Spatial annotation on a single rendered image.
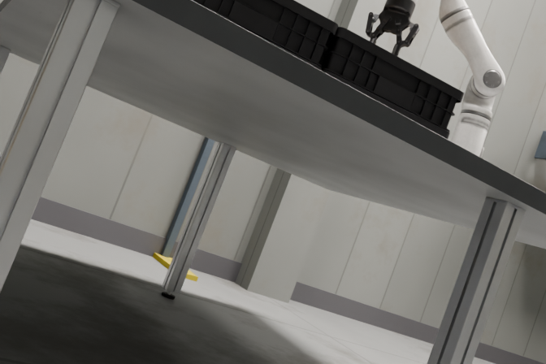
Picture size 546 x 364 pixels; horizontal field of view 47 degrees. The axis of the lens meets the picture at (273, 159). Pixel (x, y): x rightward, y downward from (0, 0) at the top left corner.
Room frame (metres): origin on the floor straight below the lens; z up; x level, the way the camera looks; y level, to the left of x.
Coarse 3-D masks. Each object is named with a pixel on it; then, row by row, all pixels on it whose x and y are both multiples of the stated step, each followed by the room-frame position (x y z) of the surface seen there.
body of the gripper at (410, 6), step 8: (392, 0) 1.57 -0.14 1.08; (400, 0) 1.56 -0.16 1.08; (408, 0) 1.56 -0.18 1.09; (384, 8) 1.60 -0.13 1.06; (392, 8) 1.58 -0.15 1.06; (400, 8) 1.56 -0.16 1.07; (408, 8) 1.57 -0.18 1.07; (384, 16) 1.60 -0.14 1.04; (392, 16) 1.59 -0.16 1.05; (400, 16) 1.58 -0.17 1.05; (408, 16) 1.58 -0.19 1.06; (392, 24) 1.59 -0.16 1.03; (408, 24) 1.58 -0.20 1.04; (392, 32) 1.60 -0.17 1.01
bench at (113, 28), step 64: (64, 0) 0.99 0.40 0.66; (128, 0) 0.83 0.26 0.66; (192, 0) 0.86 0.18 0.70; (0, 64) 2.13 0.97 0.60; (64, 64) 0.85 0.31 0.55; (128, 64) 1.42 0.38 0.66; (192, 64) 1.12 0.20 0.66; (256, 64) 0.92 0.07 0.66; (64, 128) 0.87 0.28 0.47; (192, 128) 2.47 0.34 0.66; (256, 128) 1.69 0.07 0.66; (320, 128) 1.28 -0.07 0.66; (384, 128) 1.05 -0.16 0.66; (0, 192) 0.85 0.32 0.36; (384, 192) 2.05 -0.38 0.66; (448, 192) 1.48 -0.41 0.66; (512, 192) 1.21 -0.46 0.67; (0, 256) 0.86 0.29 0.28; (192, 256) 2.57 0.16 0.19; (448, 320) 1.32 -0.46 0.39
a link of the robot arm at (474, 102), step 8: (472, 80) 1.87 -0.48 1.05; (472, 88) 1.88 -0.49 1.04; (464, 96) 1.91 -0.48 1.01; (472, 96) 1.90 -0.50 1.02; (480, 96) 1.88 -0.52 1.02; (464, 104) 1.88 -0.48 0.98; (472, 104) 1.85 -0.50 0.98; (480, 104) 1.88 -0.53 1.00; (488, 104) 1.90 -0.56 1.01; (464, 112) 1.86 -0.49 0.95; (472, 112) 1.84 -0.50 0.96; (480, 112) 1.83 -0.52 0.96; (488, 112) 1.84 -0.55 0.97
